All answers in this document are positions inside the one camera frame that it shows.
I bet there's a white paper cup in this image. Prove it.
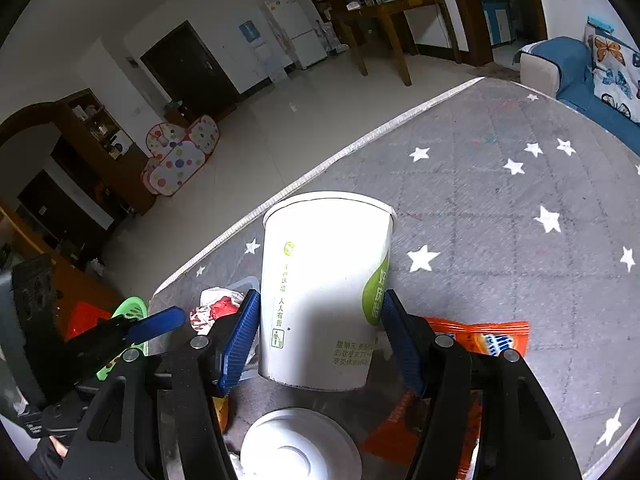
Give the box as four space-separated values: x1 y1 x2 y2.
259 192 396 392

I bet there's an orange snack wrapper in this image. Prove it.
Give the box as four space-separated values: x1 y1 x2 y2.
360 318 529 479

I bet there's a butterfly print pillow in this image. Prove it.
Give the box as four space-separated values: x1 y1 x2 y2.
585 23 639 125

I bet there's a grey star patterned tablecloth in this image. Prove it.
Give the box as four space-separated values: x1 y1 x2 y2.
148 77 640 480

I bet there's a white refrigerator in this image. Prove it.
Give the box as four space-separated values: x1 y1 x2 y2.
262 0 326 70

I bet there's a water dispenser with bottle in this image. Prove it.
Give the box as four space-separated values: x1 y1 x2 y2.
239 21 288 84

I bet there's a green plastic trash basket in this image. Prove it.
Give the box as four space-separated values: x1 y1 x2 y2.
94 294 151 380

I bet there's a blue and white sofa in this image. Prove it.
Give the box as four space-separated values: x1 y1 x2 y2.
513 36 639 153

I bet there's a red white snack bag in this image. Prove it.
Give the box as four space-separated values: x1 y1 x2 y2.
189 287 244 335

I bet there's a dark wooden shelf cabinet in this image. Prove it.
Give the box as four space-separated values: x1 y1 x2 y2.
54 89 156 216

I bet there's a red plastic stool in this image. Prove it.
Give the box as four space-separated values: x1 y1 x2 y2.
64 301 112 340

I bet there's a polka dot play tent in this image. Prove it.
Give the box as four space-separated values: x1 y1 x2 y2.
141 115 219 197

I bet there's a white round plastic lid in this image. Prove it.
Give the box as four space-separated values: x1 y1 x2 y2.
240 408 362 479

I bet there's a brown wooden table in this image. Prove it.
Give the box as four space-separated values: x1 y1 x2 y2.
335 0 464 87

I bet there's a dark wooden door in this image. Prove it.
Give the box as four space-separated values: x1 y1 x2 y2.
141 21 240 122

